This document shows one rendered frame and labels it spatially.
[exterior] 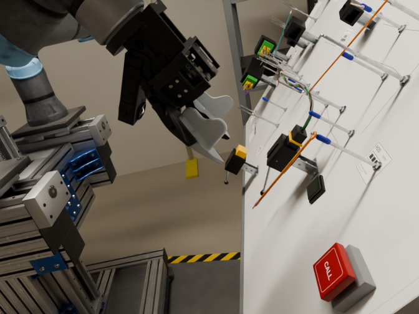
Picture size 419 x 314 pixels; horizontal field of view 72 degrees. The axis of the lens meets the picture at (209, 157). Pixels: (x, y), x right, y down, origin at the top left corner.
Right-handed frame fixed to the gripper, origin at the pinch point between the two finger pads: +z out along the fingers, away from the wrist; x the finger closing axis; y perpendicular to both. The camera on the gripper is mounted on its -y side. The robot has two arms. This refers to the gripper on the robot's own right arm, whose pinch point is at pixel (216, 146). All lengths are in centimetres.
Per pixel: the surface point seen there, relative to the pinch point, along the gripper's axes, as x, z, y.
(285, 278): -7.3, 24.3, -3.6
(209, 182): 161, 99, -128
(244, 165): 35.0, 25.8, -18.3
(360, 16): 32.0, 6.0, 26.1
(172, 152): 204, 69, -168
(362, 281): -16.0, 15.6, 11.3
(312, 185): 5.5, 18.8, 5.8
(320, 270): -13.4, 15.8, 6.6
